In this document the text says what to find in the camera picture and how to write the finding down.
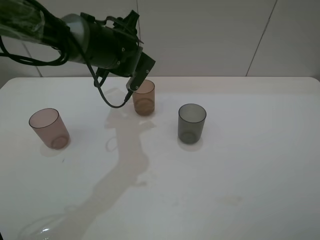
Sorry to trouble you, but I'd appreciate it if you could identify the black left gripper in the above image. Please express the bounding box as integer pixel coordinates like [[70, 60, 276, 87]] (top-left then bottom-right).
[[84, 10, 142, 77]]

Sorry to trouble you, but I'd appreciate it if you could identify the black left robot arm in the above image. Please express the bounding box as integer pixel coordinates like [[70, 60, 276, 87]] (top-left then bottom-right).
[[0, 0, 142, 77]]

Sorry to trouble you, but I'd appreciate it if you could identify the orange translucent cup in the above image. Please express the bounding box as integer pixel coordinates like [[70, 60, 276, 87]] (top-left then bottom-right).
[[132, 79, 155, 116]]

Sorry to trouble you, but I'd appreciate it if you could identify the pink translucent cup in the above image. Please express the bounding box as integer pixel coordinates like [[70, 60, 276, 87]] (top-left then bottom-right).
[[28, 108, 70, 150]]

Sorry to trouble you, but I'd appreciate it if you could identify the grey translucent cup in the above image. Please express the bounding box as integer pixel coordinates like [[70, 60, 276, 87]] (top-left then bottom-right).
[[177, 103, 207, 145]]

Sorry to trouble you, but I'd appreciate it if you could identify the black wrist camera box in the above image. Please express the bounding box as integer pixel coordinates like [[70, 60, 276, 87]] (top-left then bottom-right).
[[126, 52, 156, 92]]

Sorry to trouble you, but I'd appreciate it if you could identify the black camera cable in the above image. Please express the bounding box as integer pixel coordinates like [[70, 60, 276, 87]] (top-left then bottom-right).
[[82, 44, 133, 109]]

